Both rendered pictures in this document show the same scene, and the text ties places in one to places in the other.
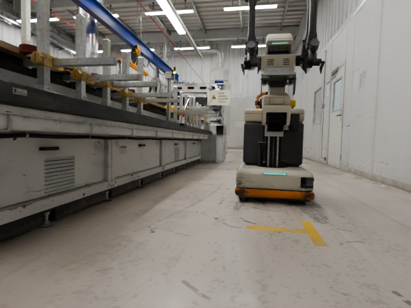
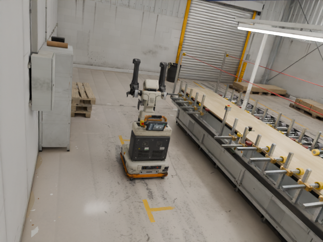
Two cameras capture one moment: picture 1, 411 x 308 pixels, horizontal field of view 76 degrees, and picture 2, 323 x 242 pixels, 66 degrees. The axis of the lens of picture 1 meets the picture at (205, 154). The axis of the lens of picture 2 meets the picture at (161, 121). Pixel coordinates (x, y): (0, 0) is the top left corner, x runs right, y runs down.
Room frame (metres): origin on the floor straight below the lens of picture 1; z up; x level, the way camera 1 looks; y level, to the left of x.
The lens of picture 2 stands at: (5.42, -2.33, 2.21)
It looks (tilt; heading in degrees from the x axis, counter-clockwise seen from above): 21 degrees down; 148
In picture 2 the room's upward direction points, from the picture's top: 11 degrees clockwise
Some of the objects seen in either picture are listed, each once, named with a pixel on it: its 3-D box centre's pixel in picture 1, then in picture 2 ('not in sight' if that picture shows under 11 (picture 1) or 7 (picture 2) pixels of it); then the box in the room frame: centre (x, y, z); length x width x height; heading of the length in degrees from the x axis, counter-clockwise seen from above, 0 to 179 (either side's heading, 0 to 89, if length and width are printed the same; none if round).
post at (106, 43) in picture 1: (106, 79); (189, 100); (1.64, 0.62, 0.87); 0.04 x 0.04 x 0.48; 80
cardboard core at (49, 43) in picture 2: not in sight; (57, 44); (1.12, -1.73, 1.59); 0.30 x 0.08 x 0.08; 80
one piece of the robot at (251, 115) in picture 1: (272, 133); (149, 138); (2.52, -0.63, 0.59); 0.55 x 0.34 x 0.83; 80
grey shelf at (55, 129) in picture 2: not in sight; (56, 96); (1.23, -1.75, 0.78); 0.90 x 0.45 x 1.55; 170
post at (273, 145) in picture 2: (189, 113); (267, 161); (3.86, 0.24, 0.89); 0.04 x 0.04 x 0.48; 80
